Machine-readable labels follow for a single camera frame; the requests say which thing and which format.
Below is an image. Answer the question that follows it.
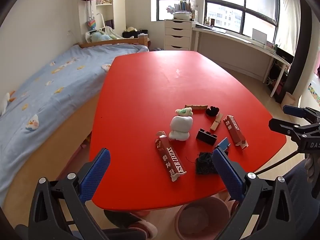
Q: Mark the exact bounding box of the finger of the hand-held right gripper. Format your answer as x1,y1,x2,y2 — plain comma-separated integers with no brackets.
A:
283,105,310,118
269,118,310,140

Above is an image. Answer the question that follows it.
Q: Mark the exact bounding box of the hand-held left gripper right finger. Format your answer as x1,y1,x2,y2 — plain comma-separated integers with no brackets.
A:
212,146,297,240

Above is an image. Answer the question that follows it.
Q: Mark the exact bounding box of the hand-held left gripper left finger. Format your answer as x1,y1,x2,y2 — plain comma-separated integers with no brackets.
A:
28,148,112,240

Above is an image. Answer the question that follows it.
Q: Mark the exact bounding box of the black mesh cloth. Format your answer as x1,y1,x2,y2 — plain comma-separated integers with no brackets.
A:
194,152,218,175

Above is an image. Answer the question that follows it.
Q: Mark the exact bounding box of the small blue clip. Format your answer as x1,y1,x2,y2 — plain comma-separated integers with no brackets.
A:
215,137,231,156

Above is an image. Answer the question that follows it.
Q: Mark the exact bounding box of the small black box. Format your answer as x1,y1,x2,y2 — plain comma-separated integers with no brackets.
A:
196,128,218,146

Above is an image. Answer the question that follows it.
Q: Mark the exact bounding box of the long dark red box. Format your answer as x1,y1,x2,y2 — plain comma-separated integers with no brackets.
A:
155,131,187,182
223,114,249,151

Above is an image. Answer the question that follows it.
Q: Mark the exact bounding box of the pink trash bin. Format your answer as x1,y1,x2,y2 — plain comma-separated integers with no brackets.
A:
174,196,235,240

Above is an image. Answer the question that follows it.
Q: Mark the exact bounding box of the wooden clothespin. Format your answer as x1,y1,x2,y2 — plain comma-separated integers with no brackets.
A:
210,112,224,131

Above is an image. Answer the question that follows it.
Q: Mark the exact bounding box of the black hair scrunchie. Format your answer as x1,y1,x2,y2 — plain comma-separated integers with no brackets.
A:
205,106,220,118

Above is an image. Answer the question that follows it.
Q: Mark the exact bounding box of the white plush toy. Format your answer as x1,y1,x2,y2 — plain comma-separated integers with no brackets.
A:
168,115,194,142

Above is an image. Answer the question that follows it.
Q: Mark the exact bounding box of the person's right hand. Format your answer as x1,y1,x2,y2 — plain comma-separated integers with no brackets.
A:
305,152,320,198

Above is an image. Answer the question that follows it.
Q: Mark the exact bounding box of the beige waste bin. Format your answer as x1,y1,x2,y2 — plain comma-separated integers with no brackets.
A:
284,92,296,106

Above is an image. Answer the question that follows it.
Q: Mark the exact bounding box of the person's right leg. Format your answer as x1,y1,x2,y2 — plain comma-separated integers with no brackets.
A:
282,159,320,240

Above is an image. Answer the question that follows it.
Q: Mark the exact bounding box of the pink white slipper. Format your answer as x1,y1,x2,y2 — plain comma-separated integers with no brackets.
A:
127,218,158,239

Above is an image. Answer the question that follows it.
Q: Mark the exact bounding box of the brown cardboard strip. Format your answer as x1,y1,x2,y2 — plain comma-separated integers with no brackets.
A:
184,104,209,111

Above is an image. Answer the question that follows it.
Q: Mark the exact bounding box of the green white crumpled wrapper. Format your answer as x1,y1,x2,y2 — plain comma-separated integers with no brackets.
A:
175,107,193,117

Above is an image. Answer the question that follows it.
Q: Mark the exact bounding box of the white roller blind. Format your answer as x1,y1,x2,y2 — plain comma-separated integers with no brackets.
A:
274,0,302,57

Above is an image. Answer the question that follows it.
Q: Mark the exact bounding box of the long white desk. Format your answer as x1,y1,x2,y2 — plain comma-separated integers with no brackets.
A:
191,22,292,98

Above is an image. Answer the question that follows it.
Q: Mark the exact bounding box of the bed with blue sheet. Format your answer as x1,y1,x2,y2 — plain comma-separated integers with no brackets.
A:
0,35,150,205

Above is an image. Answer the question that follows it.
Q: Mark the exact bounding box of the red table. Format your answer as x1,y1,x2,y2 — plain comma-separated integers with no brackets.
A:
89,51,287,211

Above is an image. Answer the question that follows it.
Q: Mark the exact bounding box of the white duck plush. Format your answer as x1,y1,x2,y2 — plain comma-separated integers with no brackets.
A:
0,92,16,117

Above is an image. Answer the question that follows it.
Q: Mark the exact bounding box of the black framed window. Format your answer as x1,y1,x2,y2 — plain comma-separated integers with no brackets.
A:
151,0,281,37

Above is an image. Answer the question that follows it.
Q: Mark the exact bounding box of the white drawer unit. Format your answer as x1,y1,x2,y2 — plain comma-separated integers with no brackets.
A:
164,19,193,51

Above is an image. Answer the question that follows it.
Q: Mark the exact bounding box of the blue green plush toy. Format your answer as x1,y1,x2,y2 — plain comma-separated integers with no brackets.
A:
89,31,113,43

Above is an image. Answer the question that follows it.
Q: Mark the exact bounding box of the stack of books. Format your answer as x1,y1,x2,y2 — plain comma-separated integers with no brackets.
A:
166,0,200,21

